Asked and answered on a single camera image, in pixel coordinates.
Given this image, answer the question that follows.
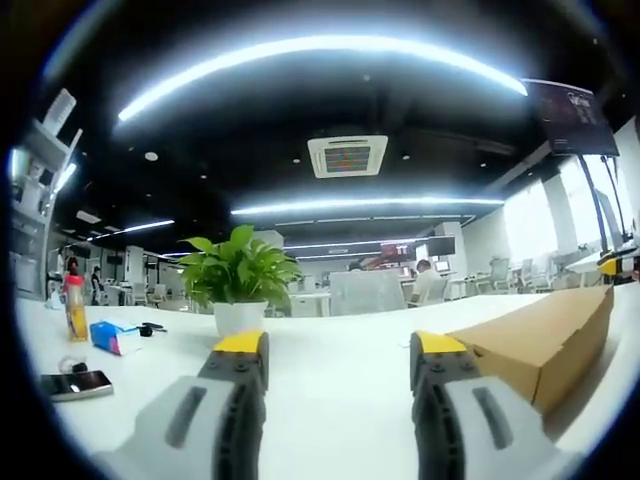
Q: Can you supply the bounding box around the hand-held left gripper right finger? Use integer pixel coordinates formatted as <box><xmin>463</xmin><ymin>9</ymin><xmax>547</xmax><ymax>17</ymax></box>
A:
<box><xmin>409</xmin><ymin>329</ymin><xmax>571</xmax><ymax>480</ymax></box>

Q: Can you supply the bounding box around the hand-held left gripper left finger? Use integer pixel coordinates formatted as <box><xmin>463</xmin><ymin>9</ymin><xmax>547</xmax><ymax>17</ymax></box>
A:
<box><xmin>92</xmin><ymin>329</ymin><xmax>271</xmax><ymax>480</ymax></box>

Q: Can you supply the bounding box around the brown cardboard shoe box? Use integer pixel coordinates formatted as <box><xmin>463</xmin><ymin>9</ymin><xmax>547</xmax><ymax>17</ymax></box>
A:
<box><xmin>445</xmin><ymin>284</ymin><xmax>615</xmax><ymax>415</ymax></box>

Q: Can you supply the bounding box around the black monitor stand pole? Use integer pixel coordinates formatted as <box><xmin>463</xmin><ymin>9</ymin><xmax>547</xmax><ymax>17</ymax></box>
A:
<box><xmin>579</xmin><ymin>154</ymin><xmax>632</xmax><ymax>261</ymax></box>

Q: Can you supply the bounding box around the white plant pot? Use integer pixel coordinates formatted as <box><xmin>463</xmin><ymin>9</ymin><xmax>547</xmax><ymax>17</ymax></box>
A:
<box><xmin>213</xmin><ymin>299</ymin><xmax>270</xmax><ymax>337</ymax></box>

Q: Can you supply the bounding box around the blue tissue pack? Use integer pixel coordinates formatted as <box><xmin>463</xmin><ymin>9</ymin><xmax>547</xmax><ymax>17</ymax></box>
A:
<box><xmin>89</xmin><ymin>320</ymin><xmax>142</xmax><ymax>357</ymax></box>

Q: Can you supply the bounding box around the green potted plant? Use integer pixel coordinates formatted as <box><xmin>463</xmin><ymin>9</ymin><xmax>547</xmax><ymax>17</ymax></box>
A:
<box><xmin>177</xmin><ymin>224</ymin><xmax>304</xmax><ymax>317</ymax></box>

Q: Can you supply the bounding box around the grey desk partition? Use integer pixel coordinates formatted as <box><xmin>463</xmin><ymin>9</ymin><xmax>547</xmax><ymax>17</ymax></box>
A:
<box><xmin>329</xmin><ymin>270</ymin><xmax>407</xmax><ymax>317</ymax></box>

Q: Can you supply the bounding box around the silver smartphone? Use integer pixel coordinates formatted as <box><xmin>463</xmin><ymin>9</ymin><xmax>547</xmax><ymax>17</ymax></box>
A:
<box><xmin>39</xmin><ymin>370</ymin><xmax>114</xmax><ymax>403</ymax></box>

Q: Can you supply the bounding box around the dark hanging screen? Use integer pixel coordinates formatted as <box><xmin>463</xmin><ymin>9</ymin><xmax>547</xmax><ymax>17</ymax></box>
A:
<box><xmin>520</xmin><ymin>77</ymin><xmax>621</xmax><ymax>157</ymax></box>

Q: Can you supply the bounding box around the yellow drink bottle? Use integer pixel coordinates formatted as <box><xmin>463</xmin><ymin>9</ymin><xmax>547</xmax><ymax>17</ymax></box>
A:
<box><xmin>61</xmin><ymin>272</ymin><xmax>88</xmax><ymax>343</ymax></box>

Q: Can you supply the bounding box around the straight ceiling light strip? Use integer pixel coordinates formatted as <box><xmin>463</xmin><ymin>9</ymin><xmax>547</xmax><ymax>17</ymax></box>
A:
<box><xmin>230</xmin><ymin>197</ymin><xmax>505</xmax><ymax>216</ymax></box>

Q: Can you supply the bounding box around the ceiling air conditioner vent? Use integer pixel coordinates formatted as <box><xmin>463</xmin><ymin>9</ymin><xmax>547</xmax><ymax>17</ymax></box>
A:
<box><xmin>306</xmin><ymin>133</ymin><xmax>390</xmax><ymax>180</ymax></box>

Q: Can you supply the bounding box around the white shelf unit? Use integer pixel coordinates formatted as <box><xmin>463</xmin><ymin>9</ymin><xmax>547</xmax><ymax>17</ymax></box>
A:
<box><xmin>8</xmin><ymin>87</ymin><xmax>84</xmax><ymax>301</ymax></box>

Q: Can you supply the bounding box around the curved ceiling light strip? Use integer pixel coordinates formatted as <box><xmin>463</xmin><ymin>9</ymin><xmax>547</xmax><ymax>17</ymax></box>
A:
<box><xmin>117</xmin><ymin>35</ymin><xmax>529</xmax><ymax>122</ymax></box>

